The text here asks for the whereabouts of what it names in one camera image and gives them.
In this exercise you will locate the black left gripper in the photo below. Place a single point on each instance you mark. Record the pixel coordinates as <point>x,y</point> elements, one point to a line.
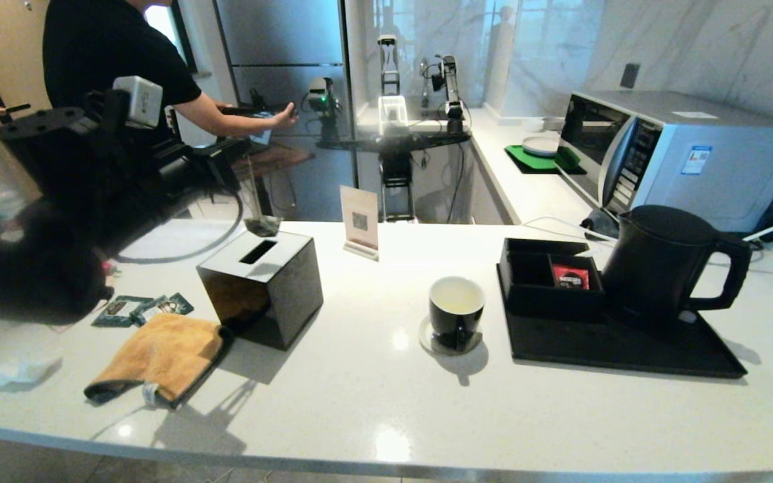
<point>198,174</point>

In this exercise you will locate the pyramid tea bag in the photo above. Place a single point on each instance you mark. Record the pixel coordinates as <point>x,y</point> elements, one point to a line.
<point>264,227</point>

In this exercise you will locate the black electric kettle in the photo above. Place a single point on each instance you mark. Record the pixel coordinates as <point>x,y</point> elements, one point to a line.
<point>661,268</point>

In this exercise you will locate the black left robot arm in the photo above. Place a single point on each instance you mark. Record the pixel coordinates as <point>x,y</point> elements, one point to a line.
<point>24,261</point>

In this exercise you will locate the dark green tea packet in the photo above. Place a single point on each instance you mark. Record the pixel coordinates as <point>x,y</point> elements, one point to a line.
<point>173,306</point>
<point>118,311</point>

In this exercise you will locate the open laptop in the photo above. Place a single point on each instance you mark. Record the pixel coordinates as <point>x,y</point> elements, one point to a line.
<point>262,131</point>

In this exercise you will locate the brown wooden desk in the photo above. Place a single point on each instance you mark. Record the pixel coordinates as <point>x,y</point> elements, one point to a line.
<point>279,157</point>

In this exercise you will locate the grey refrigerator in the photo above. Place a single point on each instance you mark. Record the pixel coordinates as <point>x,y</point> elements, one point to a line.
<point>286,40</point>

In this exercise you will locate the dark framed window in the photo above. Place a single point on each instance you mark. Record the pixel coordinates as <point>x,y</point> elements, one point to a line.
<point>158,20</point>

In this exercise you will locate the person in black shirt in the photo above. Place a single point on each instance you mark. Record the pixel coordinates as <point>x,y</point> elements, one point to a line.
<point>105,54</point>

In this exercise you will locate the QR code table sign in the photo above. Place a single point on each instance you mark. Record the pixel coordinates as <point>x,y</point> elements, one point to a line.
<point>360,221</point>

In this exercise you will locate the black cube tissue box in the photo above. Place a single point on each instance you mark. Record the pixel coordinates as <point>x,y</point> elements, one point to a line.
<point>272,295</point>

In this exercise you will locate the red toy chili pepper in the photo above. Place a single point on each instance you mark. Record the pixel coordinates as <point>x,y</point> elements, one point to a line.
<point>110,270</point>

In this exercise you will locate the chrome faucet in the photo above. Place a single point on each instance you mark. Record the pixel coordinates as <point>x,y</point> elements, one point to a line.
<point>425,70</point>

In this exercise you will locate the orange microfibre cloth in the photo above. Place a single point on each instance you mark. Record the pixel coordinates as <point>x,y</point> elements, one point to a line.
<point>165,355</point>

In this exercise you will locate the grey kitchen base cabinet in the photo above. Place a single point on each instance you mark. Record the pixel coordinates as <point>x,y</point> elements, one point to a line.
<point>494,194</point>

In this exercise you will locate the white round saucer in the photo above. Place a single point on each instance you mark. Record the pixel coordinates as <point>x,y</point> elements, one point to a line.
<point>426,339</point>

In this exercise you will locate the black mug white inside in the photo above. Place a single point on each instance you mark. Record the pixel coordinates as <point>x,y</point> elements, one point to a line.
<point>457,325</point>

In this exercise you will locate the crumpled white tissue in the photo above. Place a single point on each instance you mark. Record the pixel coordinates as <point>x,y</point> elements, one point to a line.
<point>24,369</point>

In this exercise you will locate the green mat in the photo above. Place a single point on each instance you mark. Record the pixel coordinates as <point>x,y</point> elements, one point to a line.
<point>527,161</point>

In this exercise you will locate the white plate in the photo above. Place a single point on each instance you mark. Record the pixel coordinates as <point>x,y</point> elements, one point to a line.
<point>541,145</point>

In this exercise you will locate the small white bowl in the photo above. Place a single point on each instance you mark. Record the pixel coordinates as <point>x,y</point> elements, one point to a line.
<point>553,123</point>

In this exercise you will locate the black compartment sachet box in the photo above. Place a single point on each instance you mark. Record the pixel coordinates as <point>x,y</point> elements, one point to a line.
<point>527,302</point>

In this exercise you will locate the red coffee sachet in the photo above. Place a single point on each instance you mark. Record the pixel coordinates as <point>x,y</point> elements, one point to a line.
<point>571,276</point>

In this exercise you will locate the black rectangular serving tray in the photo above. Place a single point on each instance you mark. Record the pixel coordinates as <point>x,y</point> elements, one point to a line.
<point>594,350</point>

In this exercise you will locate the silver microwave oven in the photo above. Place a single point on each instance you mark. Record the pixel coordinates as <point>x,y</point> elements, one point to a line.
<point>708,164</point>

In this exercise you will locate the left wrist camera housing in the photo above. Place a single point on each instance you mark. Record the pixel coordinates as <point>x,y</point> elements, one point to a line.
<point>138,100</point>

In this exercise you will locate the black wall socket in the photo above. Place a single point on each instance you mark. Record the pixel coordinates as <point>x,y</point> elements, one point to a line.
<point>629,76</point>

